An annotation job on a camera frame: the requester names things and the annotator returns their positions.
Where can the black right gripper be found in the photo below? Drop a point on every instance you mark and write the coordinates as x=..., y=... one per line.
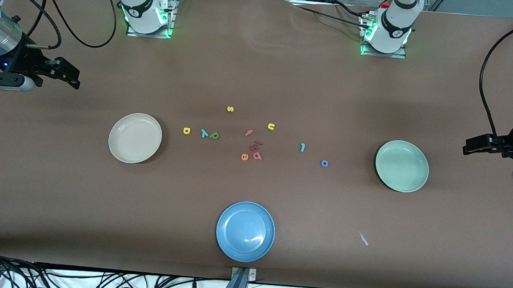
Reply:
x=22, y=60

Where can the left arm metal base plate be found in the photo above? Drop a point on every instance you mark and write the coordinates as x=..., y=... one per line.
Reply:
x=400, y=55

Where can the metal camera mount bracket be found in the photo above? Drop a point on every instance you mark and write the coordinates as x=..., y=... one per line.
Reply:
x=241, y=276

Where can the beige round plate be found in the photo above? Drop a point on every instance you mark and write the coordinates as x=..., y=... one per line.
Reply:
x=134, y=139

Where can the blue round plate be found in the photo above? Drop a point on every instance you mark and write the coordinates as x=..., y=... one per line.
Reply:
x=245, y=231

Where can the red foam letter a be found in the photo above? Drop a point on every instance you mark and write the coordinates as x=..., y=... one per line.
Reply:
x=260, y=155

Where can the green foam letter p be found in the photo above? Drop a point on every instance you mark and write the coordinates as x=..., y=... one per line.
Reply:
x=211, y=133

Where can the orange foam letter e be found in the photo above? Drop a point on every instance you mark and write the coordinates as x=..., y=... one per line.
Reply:
x=244, y=157

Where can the small white paper scrap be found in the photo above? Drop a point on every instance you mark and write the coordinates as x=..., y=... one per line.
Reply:
x=363, y=238

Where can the pale green round plate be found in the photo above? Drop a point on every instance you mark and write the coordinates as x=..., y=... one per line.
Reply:
x=402, y=166

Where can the brown table cover sheet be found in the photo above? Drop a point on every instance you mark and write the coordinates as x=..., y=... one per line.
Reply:
x=261, y=73

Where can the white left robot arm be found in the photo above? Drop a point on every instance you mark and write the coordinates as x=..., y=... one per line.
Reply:
x=392, y=27

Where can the pink foam letter f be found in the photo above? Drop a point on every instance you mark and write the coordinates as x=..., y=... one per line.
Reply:
x=248, y=133

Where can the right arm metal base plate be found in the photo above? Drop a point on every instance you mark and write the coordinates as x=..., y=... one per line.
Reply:
x=134, y=33

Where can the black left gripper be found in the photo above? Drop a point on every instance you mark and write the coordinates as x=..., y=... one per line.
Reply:
x=512, y=136

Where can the teal foam letter y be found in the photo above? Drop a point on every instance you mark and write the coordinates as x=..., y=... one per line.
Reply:
x=204, y=134

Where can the small dark red foam letter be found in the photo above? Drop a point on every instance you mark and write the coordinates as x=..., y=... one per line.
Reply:
x=253, y=148

